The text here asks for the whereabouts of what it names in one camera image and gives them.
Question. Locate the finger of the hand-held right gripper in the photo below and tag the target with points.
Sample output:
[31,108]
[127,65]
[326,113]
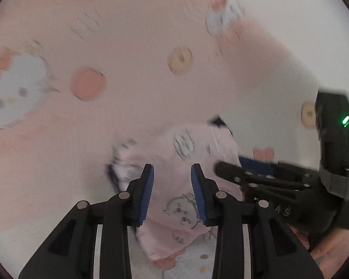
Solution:
[258,164]
[235,174]

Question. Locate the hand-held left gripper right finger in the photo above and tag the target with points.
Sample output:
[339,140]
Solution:
[198,191]

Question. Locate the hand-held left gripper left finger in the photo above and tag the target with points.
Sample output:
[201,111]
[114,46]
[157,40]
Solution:
[147,191]

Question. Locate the pink cartoon print pants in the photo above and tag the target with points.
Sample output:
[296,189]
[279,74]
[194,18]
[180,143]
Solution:
[174,157]

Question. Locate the person's right hand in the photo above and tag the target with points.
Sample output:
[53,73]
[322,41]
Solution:
[334,247]

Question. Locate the dark navy folded cloth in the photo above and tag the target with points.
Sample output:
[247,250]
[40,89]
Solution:
[218,121]

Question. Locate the pink cartoon printed sofa blanket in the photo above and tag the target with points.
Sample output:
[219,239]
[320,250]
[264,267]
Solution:
[104,35]

